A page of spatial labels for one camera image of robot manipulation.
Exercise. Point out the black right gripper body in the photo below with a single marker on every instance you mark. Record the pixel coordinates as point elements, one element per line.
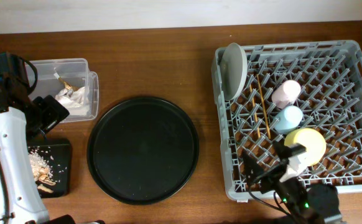
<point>272,180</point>

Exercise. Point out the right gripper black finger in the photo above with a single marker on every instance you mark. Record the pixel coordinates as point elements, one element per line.
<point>285,152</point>
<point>252,169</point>

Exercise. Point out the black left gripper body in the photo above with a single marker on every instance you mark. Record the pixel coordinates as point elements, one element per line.
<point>44,114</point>

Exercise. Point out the wooden chopstick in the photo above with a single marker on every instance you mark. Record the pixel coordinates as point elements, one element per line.
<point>255,115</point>
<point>263,108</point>

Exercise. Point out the yellow bowl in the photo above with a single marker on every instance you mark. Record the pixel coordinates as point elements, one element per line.
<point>313,141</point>

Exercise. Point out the light blue cup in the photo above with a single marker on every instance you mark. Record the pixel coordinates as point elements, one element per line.
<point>289,119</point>

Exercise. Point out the pink cup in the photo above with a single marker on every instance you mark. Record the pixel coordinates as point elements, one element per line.
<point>286,94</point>

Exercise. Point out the white napkin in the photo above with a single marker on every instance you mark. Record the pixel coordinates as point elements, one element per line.
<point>73,101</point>

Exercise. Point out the food scraps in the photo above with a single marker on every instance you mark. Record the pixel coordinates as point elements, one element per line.
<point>51,171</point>

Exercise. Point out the grey plate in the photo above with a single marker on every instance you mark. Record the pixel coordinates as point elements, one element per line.
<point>233,69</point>

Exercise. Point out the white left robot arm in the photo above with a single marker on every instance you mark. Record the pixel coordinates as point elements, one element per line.
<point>20,120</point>

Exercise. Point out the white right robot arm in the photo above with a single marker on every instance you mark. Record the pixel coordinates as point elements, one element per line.
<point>316,204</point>

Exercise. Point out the waste in clear bin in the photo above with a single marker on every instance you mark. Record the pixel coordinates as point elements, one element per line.
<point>70,88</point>

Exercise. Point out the clear plastic waste bin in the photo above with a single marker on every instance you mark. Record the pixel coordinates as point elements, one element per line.
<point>74,71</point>

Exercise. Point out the grey dishwasher rack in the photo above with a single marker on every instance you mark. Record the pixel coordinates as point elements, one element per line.
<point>330,75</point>

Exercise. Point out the black rectangular bin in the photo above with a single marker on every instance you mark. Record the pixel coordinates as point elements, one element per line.
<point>62,144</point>

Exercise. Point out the round black tray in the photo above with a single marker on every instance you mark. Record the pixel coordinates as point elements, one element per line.
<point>143,150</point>

